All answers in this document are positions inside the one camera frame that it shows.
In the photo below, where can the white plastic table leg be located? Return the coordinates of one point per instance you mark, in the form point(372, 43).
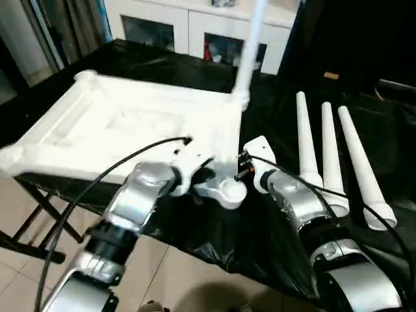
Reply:
point(360, 162)
point(331, 156)
point(250, 48)
point(307, 146)

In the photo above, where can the white plastic table top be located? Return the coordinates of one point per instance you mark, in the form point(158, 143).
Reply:
point(97, 136)

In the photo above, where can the black table mat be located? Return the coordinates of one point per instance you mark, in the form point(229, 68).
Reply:
point(260, 234)

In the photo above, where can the small yellow tag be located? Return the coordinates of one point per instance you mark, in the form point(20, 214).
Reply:
point(331, 75)

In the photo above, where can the white glass-door cabinet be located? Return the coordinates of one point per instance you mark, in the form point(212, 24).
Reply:
point(195, 22)

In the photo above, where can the black long bar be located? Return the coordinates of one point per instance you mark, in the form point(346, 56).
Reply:
point(399, 87)

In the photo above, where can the grey curtain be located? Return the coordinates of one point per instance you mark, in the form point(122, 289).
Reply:
point(48, 32)

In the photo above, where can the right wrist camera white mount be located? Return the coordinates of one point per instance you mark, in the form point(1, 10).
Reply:
point(261, 152)

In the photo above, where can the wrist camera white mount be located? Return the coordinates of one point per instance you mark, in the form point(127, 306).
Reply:
point(191, 162)
point(261, 152)

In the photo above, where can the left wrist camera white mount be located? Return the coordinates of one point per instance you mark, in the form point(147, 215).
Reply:
point(191, 162)

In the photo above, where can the black folding table frame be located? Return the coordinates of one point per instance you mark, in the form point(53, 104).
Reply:
point(29, 250)

